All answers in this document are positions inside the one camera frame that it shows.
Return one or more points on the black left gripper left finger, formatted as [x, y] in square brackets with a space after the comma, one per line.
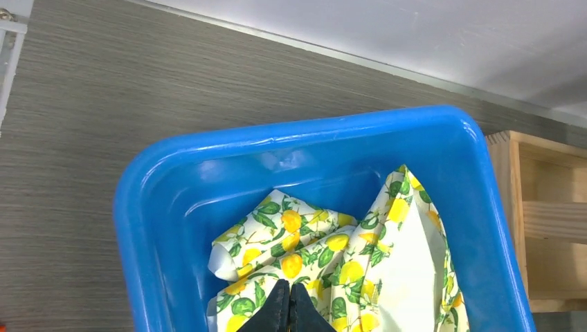
[273, 315]

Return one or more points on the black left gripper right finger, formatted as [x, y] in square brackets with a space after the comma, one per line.
[303, 316]

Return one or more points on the lemon print skirt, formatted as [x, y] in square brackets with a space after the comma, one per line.
[392, 270]

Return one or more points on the blue plastic bin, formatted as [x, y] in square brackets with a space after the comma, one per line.
[177, 195]

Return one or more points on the wooden rack base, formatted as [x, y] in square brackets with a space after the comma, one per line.
[542, 184]

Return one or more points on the aluminium frame rail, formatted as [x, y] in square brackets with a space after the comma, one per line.
[13, 33]

